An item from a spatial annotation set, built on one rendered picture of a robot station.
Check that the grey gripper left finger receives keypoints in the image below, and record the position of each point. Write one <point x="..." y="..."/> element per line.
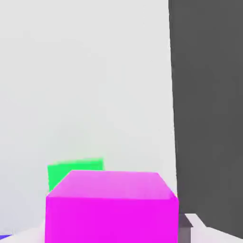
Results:
<point x="32" y="235"/>

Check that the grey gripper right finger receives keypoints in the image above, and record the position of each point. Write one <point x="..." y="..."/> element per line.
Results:
<point x="197" y="232"/>

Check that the small magenta cube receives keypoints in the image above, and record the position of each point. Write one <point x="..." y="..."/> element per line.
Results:
<point x="112" y="214"/>

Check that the small blue cube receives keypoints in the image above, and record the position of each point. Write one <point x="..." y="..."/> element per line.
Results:
<point x="4" y="237"/>

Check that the small green cube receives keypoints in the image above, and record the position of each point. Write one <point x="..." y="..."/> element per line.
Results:
<point x="58" y="170"/>

